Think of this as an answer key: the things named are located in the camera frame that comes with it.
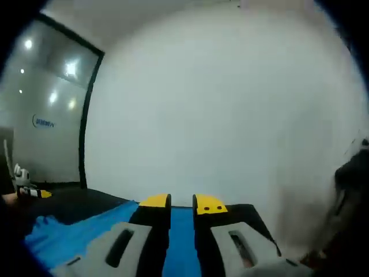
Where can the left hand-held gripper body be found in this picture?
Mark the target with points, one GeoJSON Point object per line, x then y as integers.
{"type": "Point", "coordinates": [22, 176]}

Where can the blue cloth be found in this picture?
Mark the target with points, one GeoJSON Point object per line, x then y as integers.
{"type": "Point", "coordinates": [86, 225]}

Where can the frosted glass partition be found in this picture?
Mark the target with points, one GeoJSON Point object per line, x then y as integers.
{"type": "Point", "coordinates": [52, 115]}

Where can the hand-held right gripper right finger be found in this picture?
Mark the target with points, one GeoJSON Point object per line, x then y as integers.
{"type": "Point", "coordinates": [259, 251]}

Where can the dark blurred object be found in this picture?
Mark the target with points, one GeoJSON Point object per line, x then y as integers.
{"type": "Point", "coordinates": [351, 187]}

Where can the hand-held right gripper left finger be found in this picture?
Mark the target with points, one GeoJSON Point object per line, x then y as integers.
{"type": "Point", "coordinates": [98, 254]}

